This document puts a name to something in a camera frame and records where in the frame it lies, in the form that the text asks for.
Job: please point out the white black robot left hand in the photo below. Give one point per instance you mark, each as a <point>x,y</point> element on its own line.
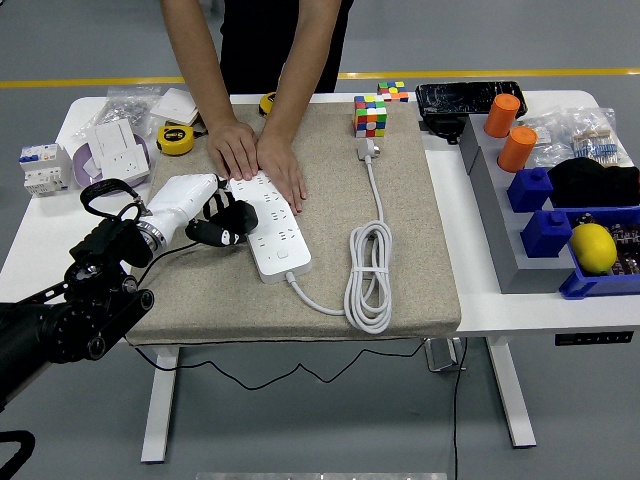
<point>185,197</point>

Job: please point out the person's left hand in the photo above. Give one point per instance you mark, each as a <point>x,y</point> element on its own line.
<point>280,162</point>

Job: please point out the person's right hand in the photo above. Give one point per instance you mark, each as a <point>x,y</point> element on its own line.
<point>231,147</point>

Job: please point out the white power strip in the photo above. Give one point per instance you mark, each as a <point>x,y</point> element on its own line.
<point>280,260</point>

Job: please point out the person's right forearm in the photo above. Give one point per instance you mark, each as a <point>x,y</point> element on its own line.
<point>200,65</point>

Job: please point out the person's left forearm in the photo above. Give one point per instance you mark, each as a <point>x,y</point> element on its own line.
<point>295,85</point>

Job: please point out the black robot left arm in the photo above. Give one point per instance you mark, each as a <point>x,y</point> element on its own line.
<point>75,320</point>

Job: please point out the yellow tape measure orange label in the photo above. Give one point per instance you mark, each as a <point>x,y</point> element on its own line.
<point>266,104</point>

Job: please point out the yellow black tape measure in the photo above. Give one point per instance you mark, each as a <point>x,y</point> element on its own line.
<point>175,140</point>

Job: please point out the grey-brown mat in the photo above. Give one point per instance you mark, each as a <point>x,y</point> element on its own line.
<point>325,225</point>

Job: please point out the small white flat piece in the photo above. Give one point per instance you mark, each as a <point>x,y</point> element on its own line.
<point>92,170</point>

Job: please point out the large colourful puzzle cube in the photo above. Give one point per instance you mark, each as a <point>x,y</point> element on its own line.
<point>370,116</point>

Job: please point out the clear bag of screws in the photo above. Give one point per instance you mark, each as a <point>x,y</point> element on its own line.
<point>125,107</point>

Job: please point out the person's body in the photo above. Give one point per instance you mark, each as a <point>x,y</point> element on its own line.
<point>270,45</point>

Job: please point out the purple bowl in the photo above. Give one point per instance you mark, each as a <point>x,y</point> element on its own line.
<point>80,165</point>

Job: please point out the small colourful puzzle cube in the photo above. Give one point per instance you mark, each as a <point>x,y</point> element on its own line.
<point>392,91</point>

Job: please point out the white blue circuit breaker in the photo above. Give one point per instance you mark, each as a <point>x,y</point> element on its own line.
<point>42,170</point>

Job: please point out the black plastic tray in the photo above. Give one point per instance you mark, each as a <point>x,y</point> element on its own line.
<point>460,97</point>

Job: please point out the white table leg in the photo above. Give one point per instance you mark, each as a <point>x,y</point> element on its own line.
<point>512,400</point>
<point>160,400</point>

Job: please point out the orange cylinder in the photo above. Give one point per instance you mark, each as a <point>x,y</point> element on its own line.
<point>517,148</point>
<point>501,116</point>

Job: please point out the grey stepped block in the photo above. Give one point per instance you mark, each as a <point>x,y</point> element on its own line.
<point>500,220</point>

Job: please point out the blue block with knob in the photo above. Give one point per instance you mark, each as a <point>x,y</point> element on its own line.
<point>547,235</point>
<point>530,190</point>

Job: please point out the grey metal box under table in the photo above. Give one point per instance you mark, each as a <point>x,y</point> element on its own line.
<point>442,355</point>

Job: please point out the clear bag of white parts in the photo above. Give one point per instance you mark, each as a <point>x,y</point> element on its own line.
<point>547,142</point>

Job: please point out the black cloth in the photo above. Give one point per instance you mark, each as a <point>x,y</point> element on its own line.
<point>590,182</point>

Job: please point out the clear bag of resistors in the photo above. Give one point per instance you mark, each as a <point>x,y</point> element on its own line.
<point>597,142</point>

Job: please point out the yellow lemon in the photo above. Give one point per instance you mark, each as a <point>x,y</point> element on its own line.
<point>593,248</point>

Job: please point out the blue plastic bin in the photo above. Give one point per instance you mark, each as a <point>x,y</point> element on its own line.
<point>600,287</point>

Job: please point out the black table control panel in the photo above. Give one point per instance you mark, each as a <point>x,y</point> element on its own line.
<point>592,338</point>

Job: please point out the white wall socket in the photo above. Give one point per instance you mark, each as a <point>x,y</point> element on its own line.
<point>122,165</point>

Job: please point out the white flat switch plate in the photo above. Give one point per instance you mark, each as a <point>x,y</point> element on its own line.
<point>172,106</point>

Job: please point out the white switch panel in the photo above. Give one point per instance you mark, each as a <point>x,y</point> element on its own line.
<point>112,135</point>

